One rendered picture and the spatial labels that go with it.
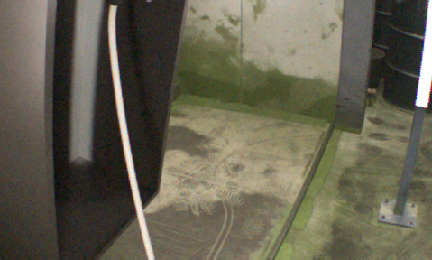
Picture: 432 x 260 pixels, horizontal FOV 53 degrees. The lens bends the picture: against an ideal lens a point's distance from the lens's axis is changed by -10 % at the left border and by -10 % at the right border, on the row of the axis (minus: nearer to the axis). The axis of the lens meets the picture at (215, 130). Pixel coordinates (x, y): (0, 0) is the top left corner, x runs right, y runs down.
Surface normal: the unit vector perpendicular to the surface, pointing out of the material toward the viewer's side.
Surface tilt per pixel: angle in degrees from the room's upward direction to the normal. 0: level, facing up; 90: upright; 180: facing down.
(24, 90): 90
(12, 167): 90
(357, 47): 90
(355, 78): 90
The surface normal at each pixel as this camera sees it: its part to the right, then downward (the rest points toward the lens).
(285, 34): -0.40, 0.43
